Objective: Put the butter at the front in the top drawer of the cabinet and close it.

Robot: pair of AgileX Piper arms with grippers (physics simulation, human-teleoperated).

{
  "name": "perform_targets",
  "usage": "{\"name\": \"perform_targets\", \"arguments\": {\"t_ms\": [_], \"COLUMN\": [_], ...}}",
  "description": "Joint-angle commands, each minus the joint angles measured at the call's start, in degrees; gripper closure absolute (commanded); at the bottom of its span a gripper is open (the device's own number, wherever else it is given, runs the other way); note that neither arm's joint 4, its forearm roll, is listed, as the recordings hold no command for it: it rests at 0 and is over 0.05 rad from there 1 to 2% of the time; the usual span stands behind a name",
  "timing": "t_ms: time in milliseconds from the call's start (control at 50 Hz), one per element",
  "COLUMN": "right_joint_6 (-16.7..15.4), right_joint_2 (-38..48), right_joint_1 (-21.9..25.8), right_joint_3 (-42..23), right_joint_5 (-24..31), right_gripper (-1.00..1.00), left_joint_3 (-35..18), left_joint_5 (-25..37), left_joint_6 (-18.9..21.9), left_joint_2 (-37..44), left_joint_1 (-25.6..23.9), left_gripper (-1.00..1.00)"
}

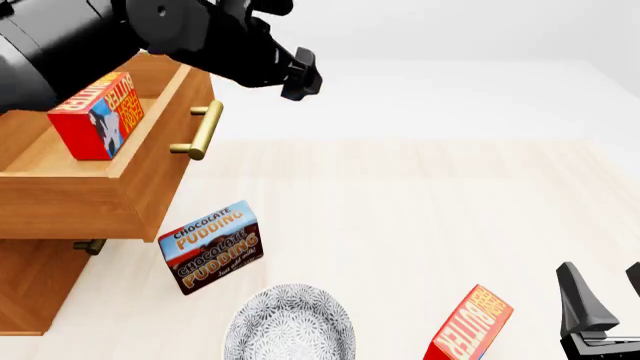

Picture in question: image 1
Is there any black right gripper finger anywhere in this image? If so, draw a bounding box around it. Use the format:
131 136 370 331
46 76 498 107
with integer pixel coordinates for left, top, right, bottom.
555 261 621 339
625 261 640 298

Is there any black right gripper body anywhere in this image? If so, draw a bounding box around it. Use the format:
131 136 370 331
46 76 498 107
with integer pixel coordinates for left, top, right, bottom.
558 324 640 360

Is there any red butter box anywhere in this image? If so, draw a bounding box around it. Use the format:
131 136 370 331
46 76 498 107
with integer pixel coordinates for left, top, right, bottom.
46 70 147 162
422 283 516 360

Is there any wooden cabinet drawer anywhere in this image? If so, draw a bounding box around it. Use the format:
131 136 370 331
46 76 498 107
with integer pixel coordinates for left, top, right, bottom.
0 51 217 244

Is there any wooden cabinet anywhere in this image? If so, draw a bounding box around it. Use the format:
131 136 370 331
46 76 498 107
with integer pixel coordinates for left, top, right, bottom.
0 237 96 338

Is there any grey patterned bowl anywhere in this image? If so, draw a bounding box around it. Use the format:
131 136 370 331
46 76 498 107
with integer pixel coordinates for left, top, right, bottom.
222 282 357 360

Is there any chocolate pudding box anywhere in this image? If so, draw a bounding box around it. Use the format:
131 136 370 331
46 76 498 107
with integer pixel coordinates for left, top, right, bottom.
157 199 265 297

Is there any long brass drawer handle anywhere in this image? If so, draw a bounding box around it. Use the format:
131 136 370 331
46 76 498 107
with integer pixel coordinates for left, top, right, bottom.
169 99 225 162
72 238 108 257

